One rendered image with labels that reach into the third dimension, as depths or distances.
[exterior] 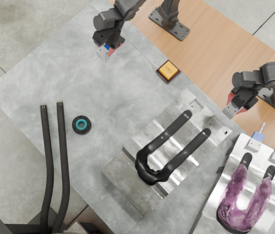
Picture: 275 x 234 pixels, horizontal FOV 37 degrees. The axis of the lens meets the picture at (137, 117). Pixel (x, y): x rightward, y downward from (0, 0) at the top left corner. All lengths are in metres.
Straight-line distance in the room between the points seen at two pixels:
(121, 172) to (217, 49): 0.72
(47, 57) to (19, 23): 1.07
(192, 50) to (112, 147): 0.58
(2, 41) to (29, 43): 0.18
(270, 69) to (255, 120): 0.41
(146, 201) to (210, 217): 0.26
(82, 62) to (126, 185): 0.60
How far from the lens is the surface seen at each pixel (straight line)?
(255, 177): 1.74
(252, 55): 1.96
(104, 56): 1.71
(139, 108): 1.80
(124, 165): 1.68
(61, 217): 1.61
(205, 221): 1.64
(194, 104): 1.76
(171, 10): 1.78
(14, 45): 2.89
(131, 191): 1.67
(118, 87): 1.83
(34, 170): 2.62
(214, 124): 1.75
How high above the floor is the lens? 2.53
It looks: 75 degrees down
